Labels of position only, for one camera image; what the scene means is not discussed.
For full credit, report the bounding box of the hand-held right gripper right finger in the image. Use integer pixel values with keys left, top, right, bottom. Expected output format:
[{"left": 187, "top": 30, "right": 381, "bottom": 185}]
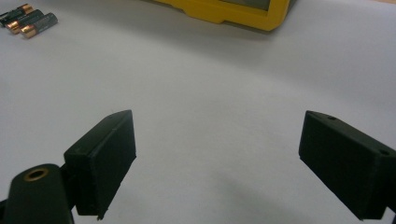
[{"left": 298, "top": 109, "right": 396, "bottom": 221}]

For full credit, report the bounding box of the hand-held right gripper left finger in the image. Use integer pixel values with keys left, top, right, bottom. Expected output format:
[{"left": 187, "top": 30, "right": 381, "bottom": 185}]
[{"left": 63, "top": 109, "right": 138, "bottom": 221}]

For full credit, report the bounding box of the black battery with copper end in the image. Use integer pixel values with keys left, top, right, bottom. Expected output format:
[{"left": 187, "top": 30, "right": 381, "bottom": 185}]
[
  {"left": 0, "top": 3, "right": 35, "bottom": 28},
  {"left": 21, "top": 12, "right": 60, "bottom": 39},
  {"left": 6, "top": 8, "right": 45, "bottom": 35}
]

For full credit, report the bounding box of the yellow and black drawer organizer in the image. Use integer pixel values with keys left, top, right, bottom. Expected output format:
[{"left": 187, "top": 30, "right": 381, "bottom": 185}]
[{"left": 151, "top": 0, "right": 297, "bottom": 33}]

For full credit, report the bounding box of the white table board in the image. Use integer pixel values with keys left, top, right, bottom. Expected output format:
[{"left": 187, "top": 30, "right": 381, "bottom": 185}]
[{"left": 0, "top": 0, "right": 396, "bottom": 224}]

